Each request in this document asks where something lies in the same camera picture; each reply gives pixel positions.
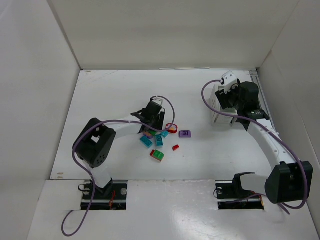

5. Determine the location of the green stepped lego brick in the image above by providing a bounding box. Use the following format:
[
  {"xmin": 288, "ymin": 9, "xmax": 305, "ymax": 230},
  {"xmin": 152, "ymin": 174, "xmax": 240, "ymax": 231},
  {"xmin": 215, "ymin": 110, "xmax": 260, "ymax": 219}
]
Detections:
[{"xmin": 147, "ymin": 129, "xmax": 158, "ymax": 136}]

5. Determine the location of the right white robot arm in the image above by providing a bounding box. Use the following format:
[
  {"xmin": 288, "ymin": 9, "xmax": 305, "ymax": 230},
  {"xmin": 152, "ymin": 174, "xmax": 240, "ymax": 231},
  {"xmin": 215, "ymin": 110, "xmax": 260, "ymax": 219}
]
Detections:
[{"xmin": 215, "ymin": 79, "xmax": 313, "ymax": 204}]

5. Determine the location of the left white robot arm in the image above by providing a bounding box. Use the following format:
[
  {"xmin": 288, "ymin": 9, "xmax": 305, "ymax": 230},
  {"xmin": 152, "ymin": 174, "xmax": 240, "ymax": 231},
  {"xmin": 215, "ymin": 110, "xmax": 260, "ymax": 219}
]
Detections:
[{"xmin": 72, "ymin": 100, "xmax": 165, "ymax": 191}]

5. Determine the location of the black slatted container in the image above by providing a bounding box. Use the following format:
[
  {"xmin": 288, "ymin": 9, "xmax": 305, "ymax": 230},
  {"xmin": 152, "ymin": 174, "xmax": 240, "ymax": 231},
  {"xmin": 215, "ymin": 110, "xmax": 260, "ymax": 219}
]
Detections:
[{"xmin": 232, "ymin": 82, "xmax": 270, "ymax": 132}]

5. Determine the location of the red flower lego piece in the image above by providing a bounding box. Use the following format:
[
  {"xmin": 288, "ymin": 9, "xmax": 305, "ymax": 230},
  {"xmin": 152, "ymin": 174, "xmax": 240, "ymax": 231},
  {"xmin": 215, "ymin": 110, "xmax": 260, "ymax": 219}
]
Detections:
[{"xmin": 165, "ymin": 123, "xmax": 178, "ymax": 134}]

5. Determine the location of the small teal lego brick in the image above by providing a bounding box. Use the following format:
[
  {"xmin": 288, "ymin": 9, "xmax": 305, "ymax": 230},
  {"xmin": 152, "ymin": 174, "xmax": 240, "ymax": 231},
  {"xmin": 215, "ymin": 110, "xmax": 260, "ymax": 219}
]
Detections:
[{"xmin": 160, "ymin": 131, "xmax": 169, "ymax": 138}]

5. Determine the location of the purple orange flat lego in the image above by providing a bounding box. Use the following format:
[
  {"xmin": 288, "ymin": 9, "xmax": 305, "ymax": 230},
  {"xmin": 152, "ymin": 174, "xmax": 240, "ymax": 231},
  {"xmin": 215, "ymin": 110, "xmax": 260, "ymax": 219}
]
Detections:
[{"xmin": 143, "ymin": 132, "xmax": 154, "ymax": 139}]

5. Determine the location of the teal tall lego brick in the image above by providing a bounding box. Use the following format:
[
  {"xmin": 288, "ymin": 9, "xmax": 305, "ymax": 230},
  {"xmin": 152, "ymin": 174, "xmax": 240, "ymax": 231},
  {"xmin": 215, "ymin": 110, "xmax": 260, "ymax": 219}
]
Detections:
[{"xmin": 154, "ymin": 134, "xmax": 164, "ymax": 147}]

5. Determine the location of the white slatted container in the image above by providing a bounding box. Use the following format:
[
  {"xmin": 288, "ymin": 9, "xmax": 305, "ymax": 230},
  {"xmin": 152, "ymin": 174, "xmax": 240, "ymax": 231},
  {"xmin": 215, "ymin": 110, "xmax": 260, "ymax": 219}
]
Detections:
[{"xmin": 209, "ymin": 84, "xmax": 237, "ymax": 126}]

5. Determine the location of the teal two-by-three lego brick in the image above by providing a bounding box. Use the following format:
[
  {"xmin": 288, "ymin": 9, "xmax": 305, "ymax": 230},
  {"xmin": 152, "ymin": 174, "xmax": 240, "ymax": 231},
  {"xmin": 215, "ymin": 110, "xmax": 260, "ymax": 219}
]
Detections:
[{"xmin": 140, "ymin": 136, "xmax": 153, "ymax": 149}]

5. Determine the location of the purple square lego brick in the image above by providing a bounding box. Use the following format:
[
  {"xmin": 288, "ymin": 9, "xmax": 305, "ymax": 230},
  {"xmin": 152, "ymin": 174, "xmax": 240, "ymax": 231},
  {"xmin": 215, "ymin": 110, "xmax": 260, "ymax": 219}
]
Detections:
[{"xmin": 178, "ymin": 130, "xmax": 192, "ymax": 138}]

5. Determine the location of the small red lego brick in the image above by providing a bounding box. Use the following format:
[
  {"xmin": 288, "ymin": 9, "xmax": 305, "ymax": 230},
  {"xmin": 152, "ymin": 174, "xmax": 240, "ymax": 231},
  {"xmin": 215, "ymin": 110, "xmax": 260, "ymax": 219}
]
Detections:
[{"xmin": 172, "ymin": 144, "xmax": 180, "ymax": 151}]

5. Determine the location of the red green stacked lego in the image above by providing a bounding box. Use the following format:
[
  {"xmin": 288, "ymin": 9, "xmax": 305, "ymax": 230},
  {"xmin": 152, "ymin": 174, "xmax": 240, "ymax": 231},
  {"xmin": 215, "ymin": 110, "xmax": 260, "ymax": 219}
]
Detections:
[{"xmin": 150, "ymin": 149, "xmax": 165, "ymax": 162}]

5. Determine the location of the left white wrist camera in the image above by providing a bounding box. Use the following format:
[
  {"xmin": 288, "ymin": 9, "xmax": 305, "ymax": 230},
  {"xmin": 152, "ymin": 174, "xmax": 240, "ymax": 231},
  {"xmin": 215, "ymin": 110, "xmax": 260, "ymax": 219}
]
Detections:
[{"xmin": 150, "ymin": 96, "xmax": 163, "ymax": 106}]

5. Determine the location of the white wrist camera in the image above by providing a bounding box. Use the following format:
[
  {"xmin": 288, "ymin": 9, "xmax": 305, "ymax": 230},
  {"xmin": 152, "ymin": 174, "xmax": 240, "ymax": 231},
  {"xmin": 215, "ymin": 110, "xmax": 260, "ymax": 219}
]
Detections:
[
  {"xmin": 150, "ymin": 96, "xmax": 163, "ymax": 106},
  {"xmin": 221, "ymin": 71, "xmax": 238, "ymax": 94}
]

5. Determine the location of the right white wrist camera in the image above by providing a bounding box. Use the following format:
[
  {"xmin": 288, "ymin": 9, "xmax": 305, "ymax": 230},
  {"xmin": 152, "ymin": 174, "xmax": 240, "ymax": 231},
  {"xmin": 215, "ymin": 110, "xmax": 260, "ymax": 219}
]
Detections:
[{"xmin": 221, "ymin": 71, "xmax": 238, "ymax": 94}]

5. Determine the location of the aluminium rail right edge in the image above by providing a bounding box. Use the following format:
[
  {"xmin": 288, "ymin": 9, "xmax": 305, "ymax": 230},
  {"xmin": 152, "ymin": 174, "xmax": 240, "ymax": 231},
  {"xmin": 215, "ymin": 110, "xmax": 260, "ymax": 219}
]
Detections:
[{"xmin": 249, "ymin": 68, "xmax": 276, "ymax": 130}]

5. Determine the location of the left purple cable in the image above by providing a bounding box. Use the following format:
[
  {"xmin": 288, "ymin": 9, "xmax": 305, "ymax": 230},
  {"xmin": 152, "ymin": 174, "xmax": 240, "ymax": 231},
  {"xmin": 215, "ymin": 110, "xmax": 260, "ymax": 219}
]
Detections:
[{"xmin": 61, "ymin": 95, "xmax": 176, "ymax": 237}]

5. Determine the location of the purple cable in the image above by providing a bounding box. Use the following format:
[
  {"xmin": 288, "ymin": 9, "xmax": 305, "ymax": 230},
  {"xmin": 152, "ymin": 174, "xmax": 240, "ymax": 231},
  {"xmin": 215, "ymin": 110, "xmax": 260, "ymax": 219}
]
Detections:
[
  {"xmin": 201, "ymin": 79, "xmax": 310, "ymax": 216},
  {"xmin": 61, "ymin": 95, "xmax": 176, "ymax": 237}
]

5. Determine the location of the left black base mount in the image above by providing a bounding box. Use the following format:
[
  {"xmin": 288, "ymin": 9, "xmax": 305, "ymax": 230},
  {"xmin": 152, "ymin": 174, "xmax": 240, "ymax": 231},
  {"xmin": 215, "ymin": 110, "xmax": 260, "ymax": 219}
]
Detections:
[{"xmin": 78, "ymin": 180, "xmax": 128, "ymax": 211}]

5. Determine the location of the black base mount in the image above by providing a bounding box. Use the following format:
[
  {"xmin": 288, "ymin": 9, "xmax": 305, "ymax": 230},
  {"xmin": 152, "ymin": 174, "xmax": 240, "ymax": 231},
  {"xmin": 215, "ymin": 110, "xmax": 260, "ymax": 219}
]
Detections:
[
  {"xmin": 213, "ymin": 172, "xmax": 264, "ymax": 210},
  {"xmin": 78, "ymin": 180, "xmax": 128, "ymax": 211}
]

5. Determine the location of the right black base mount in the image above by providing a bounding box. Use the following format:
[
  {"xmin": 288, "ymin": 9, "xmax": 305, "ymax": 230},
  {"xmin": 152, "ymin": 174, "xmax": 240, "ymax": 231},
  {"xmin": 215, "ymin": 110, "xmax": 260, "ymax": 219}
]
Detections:
[{"xmin": 213, "ymin": 172, "xmax": 264, "ymax": 210}]

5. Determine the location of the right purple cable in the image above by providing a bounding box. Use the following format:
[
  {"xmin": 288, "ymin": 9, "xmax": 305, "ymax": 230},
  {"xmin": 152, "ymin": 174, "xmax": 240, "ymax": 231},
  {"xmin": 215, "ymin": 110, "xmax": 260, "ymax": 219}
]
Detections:
[{"xmin": 201, "ymin": 79, "xmax": 310, "ymax": 216}]

